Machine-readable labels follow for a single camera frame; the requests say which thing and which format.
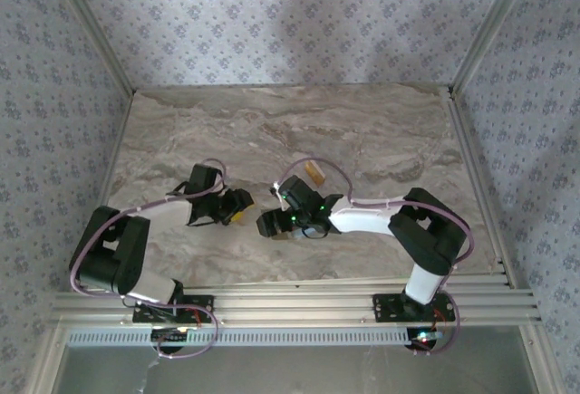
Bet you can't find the small circuit board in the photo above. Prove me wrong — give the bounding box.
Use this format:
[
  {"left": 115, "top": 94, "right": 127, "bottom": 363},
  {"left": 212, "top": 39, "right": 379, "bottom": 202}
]
[
  {"left": 406, "top": 328, "right": 444, "bottom": 351},
  {"left": 150, "top": 326, "right": 191, "bottom": 353}
]

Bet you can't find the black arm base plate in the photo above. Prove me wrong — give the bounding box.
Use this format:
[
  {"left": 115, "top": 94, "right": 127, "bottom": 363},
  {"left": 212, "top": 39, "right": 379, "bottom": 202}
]
[
  {"left": 132, "top": 293, "right": 215, "bottom": 324},
  {"left": 372, "top": 293, "right": 456, "bottom": 324}
]

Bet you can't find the grey slotted cable duct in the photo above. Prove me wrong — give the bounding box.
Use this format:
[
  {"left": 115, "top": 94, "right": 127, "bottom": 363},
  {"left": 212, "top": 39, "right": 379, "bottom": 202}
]
[{"left": 65, "top": 326, "right": 411, "bottom": 349}]

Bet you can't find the aluminium side rail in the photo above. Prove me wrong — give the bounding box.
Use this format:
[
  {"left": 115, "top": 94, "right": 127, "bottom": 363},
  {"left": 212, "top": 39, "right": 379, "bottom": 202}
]
[
  {"left": 446, "top": 92, "right": 517, "bottom": 289},
  {"left": 72, "top": 90, "right": 137, "bottom": 293}
]

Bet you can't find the aluminium rail beam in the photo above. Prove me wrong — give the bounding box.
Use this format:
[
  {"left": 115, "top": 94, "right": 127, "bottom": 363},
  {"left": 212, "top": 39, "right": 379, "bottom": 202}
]
[{"left": 49, "top": 274, "right": 544, "bottom": 328}]

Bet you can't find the aluminium frame post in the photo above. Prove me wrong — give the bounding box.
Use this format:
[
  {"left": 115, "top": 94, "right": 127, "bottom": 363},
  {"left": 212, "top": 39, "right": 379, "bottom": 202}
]
[
  {"left": 450, "top": 0, "right": 543, "bottom": 96},
  {"left": 47, "top": 0, "right": 137, "bottom": 96}
]

